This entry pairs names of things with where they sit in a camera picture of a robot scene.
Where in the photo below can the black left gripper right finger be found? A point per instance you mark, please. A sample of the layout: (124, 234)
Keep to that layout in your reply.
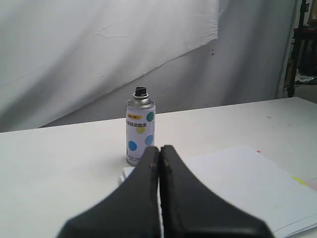
(191, 210)

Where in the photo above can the white dotted spray paint can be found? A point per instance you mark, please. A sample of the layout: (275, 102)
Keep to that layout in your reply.
(140, 125)

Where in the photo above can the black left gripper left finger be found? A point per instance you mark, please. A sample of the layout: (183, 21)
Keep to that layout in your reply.
(131, 211)

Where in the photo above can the white paper stack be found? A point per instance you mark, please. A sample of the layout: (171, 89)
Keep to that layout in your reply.
(256, 185)

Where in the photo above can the white backdrop cloth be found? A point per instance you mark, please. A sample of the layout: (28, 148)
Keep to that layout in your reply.
(73, 61)

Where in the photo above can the dark metal shelf rack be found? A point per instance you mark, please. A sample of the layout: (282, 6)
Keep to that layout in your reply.
(301, 68)

